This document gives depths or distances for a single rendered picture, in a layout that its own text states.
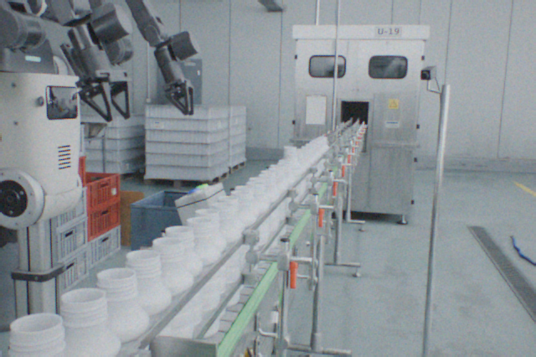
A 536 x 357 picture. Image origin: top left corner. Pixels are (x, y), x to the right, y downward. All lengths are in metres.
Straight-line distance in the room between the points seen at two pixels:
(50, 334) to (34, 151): 1.05
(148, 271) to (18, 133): 0.92
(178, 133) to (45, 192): 6.60
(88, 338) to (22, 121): 1.01
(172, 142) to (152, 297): 7.50
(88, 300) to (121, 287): 0.03
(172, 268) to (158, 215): 1.31
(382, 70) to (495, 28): 5.99
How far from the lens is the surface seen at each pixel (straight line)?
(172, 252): 0.65
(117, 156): 8.55
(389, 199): 6.10
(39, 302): 1.62
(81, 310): 0.49
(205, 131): 7.92
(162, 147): 8.15
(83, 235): 4.17
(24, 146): 1.47
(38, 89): 1.46
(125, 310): 0.55
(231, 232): 0.87
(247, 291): 0.98
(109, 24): 1.20
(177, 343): 0.59
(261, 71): 11.78
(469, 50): 11.67
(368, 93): 6.02
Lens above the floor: 1.34
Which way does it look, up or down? 9 degrees down
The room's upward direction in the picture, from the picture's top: 2 degrees clockwise
